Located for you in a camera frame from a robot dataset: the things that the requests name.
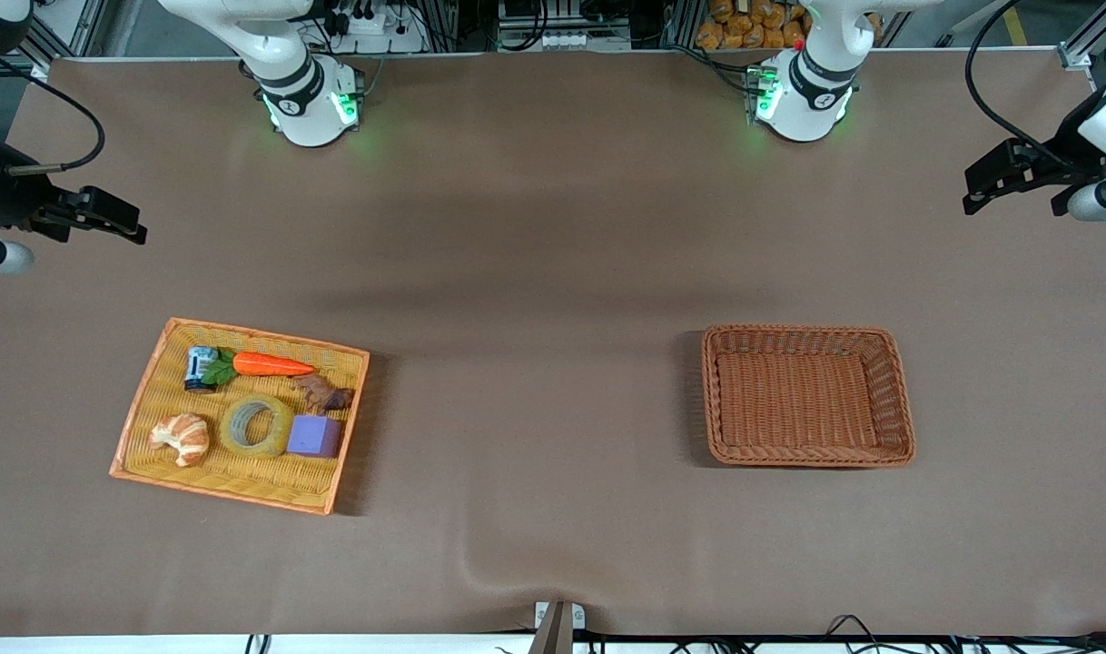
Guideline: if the metal table clamp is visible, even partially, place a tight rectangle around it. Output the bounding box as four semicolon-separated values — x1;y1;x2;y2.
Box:
532;599;588;654

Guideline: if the yellow wicker tray orange rim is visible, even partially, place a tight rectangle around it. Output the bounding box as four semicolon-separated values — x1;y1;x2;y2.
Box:
109;317;371;517

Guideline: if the yellow packing tape roll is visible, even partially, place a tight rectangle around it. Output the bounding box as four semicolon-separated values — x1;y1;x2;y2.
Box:
220;392;296;460

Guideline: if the black cable loop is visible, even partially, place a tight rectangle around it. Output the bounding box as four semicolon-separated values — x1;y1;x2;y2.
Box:
815;614;892;654

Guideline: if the orange toy carrot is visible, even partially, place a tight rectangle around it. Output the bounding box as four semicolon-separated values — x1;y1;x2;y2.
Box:
202;347;319;388

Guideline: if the toy croissant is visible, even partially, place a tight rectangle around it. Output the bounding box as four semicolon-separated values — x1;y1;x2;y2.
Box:
147;412;212;469

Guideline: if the bag of orange snacks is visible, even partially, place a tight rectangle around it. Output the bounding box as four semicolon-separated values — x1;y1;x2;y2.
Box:
695;0;885;52

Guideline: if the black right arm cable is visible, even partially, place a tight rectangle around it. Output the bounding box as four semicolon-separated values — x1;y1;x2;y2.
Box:
0;53;107;175

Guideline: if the brown toy animal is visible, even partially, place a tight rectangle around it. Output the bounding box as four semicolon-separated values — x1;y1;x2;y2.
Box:
290;372;357;416

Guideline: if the brown wicker basket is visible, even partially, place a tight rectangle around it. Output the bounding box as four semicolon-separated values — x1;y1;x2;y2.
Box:
701;323;917;471

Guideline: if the purple cube block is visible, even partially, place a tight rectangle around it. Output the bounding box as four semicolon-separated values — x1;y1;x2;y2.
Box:
285;413;345;460

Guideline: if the aluminium frame profile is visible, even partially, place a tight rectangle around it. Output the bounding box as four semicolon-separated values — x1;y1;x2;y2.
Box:
1058;0;1106;72
22;0;111;63

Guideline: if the brown table cloth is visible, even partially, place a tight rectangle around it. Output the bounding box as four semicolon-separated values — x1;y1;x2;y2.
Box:
0;50;1106;639

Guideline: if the white power strip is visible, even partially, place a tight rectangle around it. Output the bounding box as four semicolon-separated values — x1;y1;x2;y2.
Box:
328;0;429;55

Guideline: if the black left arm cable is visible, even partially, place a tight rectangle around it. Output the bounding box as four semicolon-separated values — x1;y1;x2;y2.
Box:
964;0;1079;172

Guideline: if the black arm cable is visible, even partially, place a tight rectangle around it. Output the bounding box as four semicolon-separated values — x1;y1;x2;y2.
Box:
964;0;1079;172
0;53;107;175

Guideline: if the small blue can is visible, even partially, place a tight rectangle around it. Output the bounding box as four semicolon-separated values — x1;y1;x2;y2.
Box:
183;345;221;394

